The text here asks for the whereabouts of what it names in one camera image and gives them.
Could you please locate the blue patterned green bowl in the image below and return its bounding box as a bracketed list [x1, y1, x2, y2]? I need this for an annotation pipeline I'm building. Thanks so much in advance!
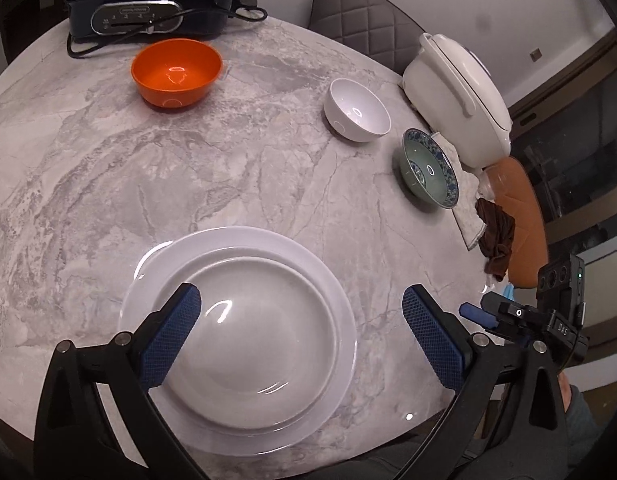
[393, 128, 460, 209]

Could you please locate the clear glass cup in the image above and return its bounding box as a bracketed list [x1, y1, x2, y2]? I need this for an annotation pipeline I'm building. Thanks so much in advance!
[476, 165, 512, 201]

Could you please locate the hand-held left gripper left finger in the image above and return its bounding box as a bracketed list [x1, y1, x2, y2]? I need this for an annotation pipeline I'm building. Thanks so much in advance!
[34, 283, 209, 480]

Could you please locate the white bowl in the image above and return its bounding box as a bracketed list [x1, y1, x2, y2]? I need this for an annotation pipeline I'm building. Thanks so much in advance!
[323, 78, 392, 143]

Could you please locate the dark glass cabinet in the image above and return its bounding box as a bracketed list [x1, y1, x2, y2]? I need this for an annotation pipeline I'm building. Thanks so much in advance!
[506, 30, 617, 321]

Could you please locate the orange chair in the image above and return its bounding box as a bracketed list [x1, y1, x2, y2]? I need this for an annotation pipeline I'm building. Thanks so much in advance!
[481, 156, 547, 291]

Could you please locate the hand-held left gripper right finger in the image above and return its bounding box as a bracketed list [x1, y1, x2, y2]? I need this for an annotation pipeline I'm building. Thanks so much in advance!
[403, 285, 572, 480]

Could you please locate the white and purple rice cooker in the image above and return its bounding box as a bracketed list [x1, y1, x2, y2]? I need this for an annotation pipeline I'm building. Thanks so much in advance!
[401, 33, 513, 168]

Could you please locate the brown cloth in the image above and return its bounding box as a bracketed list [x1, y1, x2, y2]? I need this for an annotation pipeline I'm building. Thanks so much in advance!
[475, 197, 517, 282]

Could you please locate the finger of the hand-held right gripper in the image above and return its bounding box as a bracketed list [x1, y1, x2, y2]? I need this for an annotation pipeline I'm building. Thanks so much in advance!
[459, 302, 494, 328]
[481, 292, 537, 342]

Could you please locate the white cloth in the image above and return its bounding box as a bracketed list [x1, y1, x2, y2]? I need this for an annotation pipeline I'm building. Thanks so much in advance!
[431, 132, 494, 251]

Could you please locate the black power cable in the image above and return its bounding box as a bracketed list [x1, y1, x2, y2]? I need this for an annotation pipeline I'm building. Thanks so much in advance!
[66, 0, 269, 58]

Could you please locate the orange bowl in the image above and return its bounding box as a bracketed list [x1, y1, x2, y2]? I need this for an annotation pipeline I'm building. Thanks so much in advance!
[131, 38, 223, 110]

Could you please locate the grey quilted chair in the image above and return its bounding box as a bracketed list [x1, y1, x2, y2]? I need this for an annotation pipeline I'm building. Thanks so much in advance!
[308, 0, 422, 73]

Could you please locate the large white plate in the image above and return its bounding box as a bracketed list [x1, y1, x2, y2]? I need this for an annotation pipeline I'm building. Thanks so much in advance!
[119, 226, 359, 456]

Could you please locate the person's right forearm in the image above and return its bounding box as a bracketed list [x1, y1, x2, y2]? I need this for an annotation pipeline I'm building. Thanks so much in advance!
[559, 382, 602, 466]

